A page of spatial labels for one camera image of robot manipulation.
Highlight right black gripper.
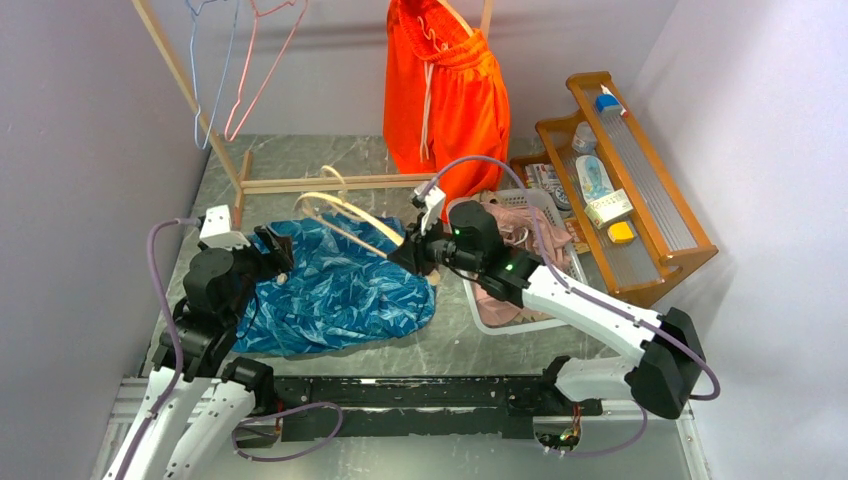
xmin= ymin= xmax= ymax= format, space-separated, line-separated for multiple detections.
xmin=388 ymin=211 xmax=483 ymax=276

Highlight wooden clothes rack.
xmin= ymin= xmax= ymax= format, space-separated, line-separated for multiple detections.
xmin=131 ymin=0 xmax=494 ymax=226

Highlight blue white tube pack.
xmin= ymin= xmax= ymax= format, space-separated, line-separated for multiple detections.
xmin=575 ymin=155 xmax=615 ymax=203

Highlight orange snack pack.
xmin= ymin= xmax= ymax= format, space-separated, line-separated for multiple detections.
xmin=563 ymin=217 xmax=591 ymax=254

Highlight blue patterned shorts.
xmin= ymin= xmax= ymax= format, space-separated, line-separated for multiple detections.
xmin=233 ymin=214 xmax=436 ymax=356

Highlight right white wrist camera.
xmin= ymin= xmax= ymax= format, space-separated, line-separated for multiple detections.
xmin=411 ymin=181 xmax=446 ymax=235

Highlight blue white eraser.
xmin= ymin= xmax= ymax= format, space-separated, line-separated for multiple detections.
xmin=594 ymin=84 xmax=629 ymax=118

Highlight orange shorts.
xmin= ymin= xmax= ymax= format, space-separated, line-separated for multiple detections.
xmin=383 ymin=1 xmax=511 ymax=200

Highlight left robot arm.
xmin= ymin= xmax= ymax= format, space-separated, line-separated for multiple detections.
xmin=104 ymin=216 xmax=294 ymax=479

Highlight wooden hanger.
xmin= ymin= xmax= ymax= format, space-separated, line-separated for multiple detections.
xmin=437 ymin=0 xmax=474 ymax=36
xmin=294 ymin=165 xmax=403 ymax=259

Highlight clear small bottle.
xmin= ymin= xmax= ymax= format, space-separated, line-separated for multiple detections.
xmin=571 ymin=121 xmax=598 ymax=155

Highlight round tin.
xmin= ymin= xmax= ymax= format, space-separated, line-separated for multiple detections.
xmin=549 ymin=187 xmax=573 ymax=218

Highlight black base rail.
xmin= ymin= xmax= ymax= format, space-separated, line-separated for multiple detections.
xmin=112 ymin=374 xmax=694 ymax=445

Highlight pink shorts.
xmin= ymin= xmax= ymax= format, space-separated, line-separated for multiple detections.
xmin=473 ymin=201 xmax=575 ymax=327

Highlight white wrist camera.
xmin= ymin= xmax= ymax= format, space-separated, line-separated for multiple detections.
xmin=411 ymin=181 xmax=446 ymax=235
xmin=199 ymin=205 xmax=252 ymax=251

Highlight pink hanger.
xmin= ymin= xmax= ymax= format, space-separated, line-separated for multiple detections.
xmin=222 ymin=0 xmax=311 ymax=142

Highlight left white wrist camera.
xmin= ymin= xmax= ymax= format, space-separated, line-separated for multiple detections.
xmin=199 ymin=205 xmax=252 ymax=251

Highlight wooden tiered shelf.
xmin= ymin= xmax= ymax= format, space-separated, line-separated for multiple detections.
xmin=509 ymin=71 xmax=718 ymax=307

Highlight blue wire hanger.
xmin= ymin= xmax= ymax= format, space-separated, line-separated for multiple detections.
xmin=184 ymin=1 xmax=242 ymax=150

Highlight white box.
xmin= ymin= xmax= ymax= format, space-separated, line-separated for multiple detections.
xmin=584 ymin=189 xmax=634 ymax=229

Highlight beige shorts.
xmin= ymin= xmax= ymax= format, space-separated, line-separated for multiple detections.
xmin=476 ymin=190 xmax=502 ymax=205

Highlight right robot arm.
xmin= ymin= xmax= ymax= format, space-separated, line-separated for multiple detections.
xmin=388 ymin=201 xmax=720 ymax=419

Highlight yellow block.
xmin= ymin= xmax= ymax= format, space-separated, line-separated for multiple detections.
xmin=607 ymin=221 xmax=638 ymax=244

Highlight small card pack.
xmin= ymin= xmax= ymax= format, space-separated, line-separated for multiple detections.
xmin=523 ymin=163 xmax=563 ymax=195

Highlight white plastic basket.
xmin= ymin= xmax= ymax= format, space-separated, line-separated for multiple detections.
xmin=463 ymin=188 xmax=588 ymax=336

